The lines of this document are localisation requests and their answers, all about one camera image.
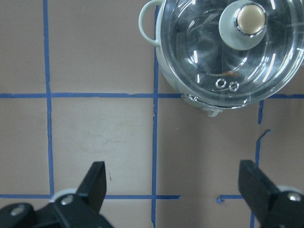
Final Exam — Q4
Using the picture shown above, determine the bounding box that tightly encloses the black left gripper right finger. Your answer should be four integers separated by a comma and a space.
238, 160, 280, 222

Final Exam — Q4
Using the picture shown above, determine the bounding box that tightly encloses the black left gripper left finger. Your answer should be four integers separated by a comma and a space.
76, 161, 106, 214

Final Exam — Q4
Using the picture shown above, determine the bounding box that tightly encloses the glass pot lid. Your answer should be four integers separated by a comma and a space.
158, 0, 304, 109

